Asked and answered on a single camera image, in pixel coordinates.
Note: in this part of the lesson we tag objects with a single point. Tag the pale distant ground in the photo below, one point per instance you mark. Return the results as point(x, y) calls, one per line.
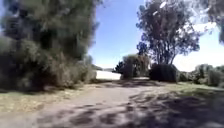
point(108, 75)

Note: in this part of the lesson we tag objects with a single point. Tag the green bush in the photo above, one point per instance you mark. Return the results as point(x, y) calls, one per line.
point(134, 66)

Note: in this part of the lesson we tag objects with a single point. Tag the grey gravel path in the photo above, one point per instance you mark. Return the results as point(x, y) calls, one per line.
point(110, 103)

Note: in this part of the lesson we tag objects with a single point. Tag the dark rounded bush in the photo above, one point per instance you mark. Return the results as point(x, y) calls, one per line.
point(163, 72)

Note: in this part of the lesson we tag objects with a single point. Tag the spreading tree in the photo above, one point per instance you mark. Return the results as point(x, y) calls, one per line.
point(167, 33)

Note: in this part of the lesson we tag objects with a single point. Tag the tall leafy tree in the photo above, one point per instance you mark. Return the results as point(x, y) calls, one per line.
point(43, 43)

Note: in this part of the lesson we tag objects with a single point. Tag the grass verge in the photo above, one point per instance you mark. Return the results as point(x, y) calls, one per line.
point(196, 88)

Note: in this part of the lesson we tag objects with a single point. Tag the row of bushes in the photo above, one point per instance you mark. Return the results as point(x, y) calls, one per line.
point(206, 76)

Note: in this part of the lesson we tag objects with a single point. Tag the grass field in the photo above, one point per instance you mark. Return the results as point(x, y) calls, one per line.
point(23, 100)

